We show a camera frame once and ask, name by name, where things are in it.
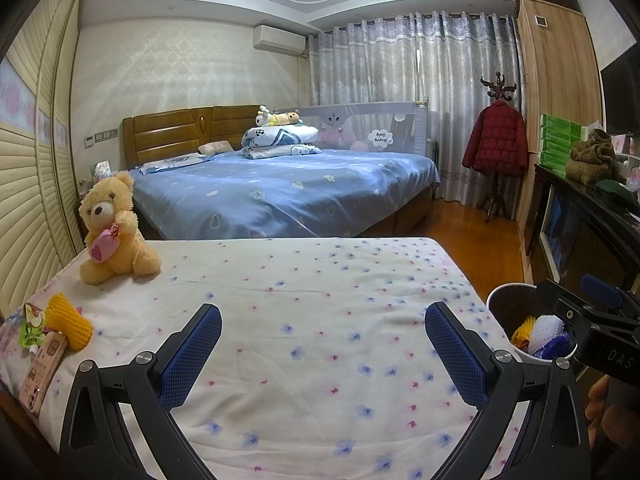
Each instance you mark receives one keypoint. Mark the white foam fruit net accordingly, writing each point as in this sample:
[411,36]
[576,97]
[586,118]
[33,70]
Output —
[547,332]

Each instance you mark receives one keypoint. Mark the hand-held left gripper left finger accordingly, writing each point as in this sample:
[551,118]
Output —
[192,355]

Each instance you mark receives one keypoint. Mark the yellow teddy bear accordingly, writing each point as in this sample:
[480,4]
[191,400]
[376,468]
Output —
[115,250]

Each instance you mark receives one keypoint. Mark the grey patterned curtain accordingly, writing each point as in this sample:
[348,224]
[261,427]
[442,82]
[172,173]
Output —
[400,60]

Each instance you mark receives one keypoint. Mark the light wooden wardrobe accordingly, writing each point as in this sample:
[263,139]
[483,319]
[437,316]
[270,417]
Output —
[555,60]

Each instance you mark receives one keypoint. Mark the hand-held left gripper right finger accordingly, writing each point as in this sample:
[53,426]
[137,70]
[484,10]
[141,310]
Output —
[457,355]

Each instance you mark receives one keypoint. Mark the yellow white plush toy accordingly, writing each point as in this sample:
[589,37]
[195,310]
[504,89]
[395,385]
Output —
[277,118]

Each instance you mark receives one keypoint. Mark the stack of green packets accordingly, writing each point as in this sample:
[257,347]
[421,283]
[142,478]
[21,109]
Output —
[557,145]

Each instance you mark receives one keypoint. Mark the small pink pillow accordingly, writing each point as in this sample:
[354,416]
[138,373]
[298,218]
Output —
[215,148]

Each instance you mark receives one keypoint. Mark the white bin with black bag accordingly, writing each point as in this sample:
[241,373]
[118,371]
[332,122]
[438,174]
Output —
[505,310]

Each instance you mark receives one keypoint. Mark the dark wooden coat rack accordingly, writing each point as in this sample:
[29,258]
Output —
[500,87]

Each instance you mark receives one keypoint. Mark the red puffer jacket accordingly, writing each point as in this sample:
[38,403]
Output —
[495,140]

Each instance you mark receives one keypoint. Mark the wall switch panel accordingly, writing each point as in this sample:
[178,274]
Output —
[106,134]

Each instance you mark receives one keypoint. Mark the tissue box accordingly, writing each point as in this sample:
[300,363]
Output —
[100,171]

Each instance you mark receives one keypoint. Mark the flat blue pillow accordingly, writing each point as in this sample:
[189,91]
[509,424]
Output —
[175,162]

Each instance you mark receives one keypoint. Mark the dark green cap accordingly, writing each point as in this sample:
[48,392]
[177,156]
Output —
[614,190]

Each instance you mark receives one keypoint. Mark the yellow foam fruit net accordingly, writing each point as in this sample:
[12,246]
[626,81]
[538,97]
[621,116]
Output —
[70,325]

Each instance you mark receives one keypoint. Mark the person's right hand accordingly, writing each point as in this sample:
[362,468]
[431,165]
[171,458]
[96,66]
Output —
[596,410]

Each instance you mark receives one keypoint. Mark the dark wooden cabinet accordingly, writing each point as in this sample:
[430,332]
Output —
[600,240]

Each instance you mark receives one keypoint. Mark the cream louvred wardrobe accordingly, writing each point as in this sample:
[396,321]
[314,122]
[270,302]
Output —
[30,185]

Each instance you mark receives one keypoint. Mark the white floral sheet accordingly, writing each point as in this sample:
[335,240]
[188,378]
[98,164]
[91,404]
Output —
[300,310]

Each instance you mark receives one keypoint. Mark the black television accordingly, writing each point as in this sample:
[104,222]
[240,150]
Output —
[622,95]

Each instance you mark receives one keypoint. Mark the brown plush toy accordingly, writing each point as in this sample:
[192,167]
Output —
[590,160]

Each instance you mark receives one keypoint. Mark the white air conditioner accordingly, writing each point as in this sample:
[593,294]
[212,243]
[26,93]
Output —
[279,40]

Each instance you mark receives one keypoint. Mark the orange foam fruit net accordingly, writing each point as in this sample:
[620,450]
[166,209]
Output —
[522,332]

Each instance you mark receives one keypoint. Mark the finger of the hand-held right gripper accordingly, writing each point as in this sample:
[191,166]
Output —
[565,305]
[600,287]

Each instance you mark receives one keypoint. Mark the wooden headboard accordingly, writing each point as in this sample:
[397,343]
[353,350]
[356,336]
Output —
[165,135]

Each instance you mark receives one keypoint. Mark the green snack packet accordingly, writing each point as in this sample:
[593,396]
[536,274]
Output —
[30,327]

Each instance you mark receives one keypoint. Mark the bed with blue sheet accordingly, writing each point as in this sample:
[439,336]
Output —
[280,195]

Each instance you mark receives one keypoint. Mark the grey bed guard rail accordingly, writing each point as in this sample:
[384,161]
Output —
[400,125]

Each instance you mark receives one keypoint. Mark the folded blue white quilt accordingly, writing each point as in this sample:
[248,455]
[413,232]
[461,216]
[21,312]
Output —
[280,140]

